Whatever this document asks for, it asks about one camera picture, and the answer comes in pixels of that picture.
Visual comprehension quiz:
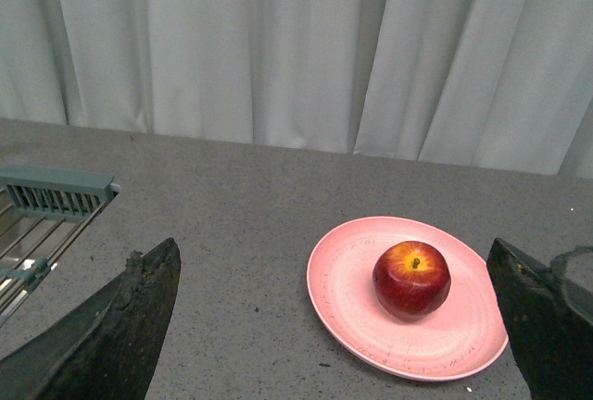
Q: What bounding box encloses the pink round plate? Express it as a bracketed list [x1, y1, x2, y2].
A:
[307, 217, 508, 381]

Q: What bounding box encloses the grey-green metal dish rack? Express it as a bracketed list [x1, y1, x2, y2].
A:
[1, 165, 120, 324]

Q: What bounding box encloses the red yellow apple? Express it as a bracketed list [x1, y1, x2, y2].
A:
[372, 241, 452, 322]

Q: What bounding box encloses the white pleated curtain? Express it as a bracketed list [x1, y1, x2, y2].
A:
[1, 0, 592, 178]

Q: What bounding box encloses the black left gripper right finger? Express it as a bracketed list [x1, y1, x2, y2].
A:
[486, 238, 592, 399]

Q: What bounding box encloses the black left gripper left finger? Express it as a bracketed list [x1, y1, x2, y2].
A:
[1, 238, 181, 399]

